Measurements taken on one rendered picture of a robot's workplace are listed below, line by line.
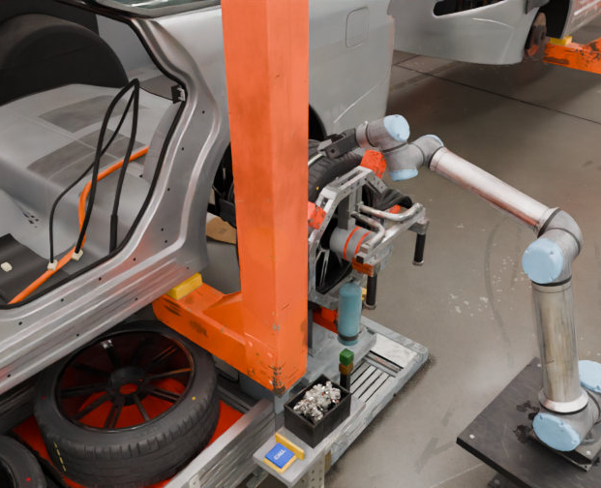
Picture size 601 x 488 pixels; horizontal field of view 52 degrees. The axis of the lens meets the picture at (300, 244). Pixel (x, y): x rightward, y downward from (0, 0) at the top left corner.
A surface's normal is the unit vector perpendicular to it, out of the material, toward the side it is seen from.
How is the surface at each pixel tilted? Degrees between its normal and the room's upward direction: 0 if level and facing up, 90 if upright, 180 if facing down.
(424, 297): 0
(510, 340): 0
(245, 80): 90
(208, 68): 90
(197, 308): 0
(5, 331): 92
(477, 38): 97
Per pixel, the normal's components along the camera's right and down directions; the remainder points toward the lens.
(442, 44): -0.37, 0.76
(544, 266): -0.73, 0.30
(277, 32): 0.78, 0.35
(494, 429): 0.00, -0.83
